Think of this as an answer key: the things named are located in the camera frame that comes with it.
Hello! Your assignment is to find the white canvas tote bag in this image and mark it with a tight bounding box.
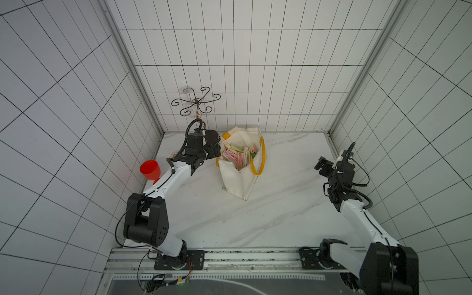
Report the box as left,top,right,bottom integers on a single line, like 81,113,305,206
216,127,266,200

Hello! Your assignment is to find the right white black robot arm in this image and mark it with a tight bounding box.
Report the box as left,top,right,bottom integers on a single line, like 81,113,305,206
315,153,419,295

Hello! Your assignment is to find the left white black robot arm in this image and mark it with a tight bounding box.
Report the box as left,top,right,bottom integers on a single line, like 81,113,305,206
123,129,221,269

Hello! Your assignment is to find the pink green fan in bag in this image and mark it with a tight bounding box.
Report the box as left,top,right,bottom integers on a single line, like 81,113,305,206
223,150,245,170

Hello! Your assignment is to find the red plastic goblet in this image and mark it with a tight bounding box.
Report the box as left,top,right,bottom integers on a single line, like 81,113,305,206
140,160,161,184

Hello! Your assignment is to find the black scrolled metal stand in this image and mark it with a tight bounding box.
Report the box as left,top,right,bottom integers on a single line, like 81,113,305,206
170,86,221,153

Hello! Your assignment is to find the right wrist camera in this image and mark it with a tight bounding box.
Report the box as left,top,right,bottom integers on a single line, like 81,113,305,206
332,142,356,172

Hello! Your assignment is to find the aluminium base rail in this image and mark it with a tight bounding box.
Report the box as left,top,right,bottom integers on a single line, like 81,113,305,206
104,247,347,279

